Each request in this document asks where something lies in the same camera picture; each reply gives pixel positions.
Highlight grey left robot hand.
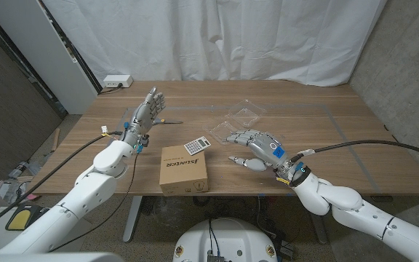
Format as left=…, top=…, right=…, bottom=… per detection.
left=121, top=86, right=167, bottom=147

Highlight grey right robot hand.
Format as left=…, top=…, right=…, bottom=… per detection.
left=226, top=129, right=294, bottom=172

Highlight white pocket calculator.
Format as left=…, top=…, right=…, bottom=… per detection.
left=183, top=135, right=212, bottom=156

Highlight clear plastic clamshell container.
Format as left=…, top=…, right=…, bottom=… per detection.
left=201, top=98, right=268, bottom=146

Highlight brown cardboard box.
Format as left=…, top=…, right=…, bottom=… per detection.
left=159, top=145, right=210, bottom=197

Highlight white power strip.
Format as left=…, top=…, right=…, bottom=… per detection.
left=103, top=74, right=135, bottom=89

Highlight grey table leg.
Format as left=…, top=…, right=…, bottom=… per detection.
left=309, top=213, right=329, bottom=245
left=122, top=195, right=143, bottom=243

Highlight white robot torso dome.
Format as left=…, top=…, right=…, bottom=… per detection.
left=172, top=217, right=279, bottom=262

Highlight white curtain cloth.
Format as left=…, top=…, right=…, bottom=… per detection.
left=41, top=0, right=388, bottom=88

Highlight grey floor power strip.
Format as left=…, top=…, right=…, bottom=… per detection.
left=277, top=239, right=298, bottom=260

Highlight white cabinet with black edge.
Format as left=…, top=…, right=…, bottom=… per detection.
left=0, top=0, right=103, bottom=116

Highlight yellow and black foot pedal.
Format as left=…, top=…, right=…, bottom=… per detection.
left=4, top=204, right=45, bottom=232

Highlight grey scissors with yellow handles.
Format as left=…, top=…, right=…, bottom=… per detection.
left=152, top=116, right=184, bottom=126

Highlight black power strip cord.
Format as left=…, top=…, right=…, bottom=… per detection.
left=98, top=84, right=124, bottom=95

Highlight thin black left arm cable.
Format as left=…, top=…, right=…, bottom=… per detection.
left=47, top=152, right=140, bottom=254

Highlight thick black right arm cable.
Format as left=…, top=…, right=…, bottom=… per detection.
left=289, top=140, right=419, bottom=163

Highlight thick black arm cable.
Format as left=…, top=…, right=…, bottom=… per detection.
left=0, top=130, right=123, bottom=234
left=289, top=140, right=419, bottom=163

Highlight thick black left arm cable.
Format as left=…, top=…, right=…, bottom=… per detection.
left=0, top=130, right=123, bottom=234

